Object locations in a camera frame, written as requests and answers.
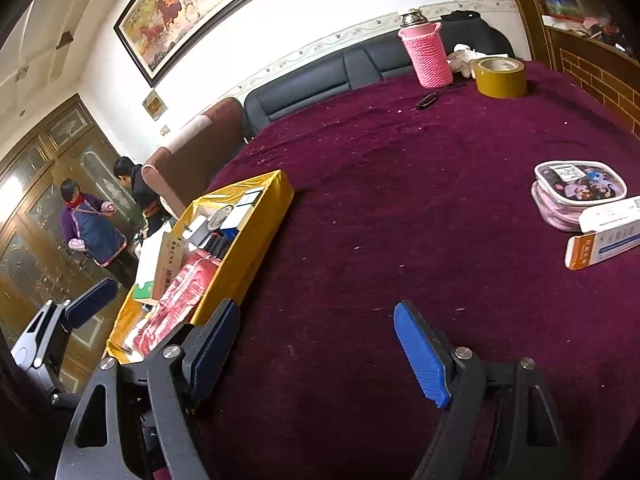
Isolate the maroon table cloth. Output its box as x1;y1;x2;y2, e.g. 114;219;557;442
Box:
200;64;639;479

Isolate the red foil packet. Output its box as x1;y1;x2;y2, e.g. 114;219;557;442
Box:
134;249;221;356

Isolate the yellow tape roll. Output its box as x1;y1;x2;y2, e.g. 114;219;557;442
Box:
472;56;527;99

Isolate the person in purple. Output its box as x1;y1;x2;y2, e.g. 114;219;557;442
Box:
60;179;138;289

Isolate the black marker pen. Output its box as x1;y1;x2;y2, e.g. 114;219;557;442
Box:
203;233;233;260

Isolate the white cloth toy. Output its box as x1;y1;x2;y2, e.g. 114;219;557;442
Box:
447;44;489;79

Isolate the framed horse painting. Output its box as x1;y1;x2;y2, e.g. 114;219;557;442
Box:
114;0;250;87

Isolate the wooden shelf cabinet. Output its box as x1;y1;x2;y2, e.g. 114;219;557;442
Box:
515;0;639;136

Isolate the small black clip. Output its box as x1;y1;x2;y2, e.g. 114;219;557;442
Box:
416;92;438;110

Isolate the yellow tray box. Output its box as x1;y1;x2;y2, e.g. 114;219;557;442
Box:
105;170;294;364

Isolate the person in black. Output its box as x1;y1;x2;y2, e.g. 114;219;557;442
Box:
113;156;171;236

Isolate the black tape roll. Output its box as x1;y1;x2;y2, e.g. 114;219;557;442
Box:
206;205;234;232

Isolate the black leather sofa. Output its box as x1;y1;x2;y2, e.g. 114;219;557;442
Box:
243;10;514;139

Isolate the blue white small box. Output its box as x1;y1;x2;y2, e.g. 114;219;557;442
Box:
219;188;264;237

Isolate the ornate wooden door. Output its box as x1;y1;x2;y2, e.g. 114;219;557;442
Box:
0;93;147;396

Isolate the pink knitted bottle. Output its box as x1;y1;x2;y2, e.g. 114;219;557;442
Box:
398;9;454;89

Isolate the white green medicine box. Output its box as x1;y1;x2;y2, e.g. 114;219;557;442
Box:
131;231;184;304

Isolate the small gold wall plaque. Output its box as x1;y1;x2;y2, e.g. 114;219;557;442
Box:
142;89;167;120

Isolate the pink white plastic container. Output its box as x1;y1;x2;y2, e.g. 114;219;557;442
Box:
530;160;628;233

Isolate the brown armchair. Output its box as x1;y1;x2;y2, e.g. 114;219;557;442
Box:
142;98;245;218

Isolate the white orange medicine box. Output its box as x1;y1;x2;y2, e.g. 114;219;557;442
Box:
564;226;640;271

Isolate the white tube box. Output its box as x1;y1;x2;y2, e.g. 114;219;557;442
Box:
579;196;640;234

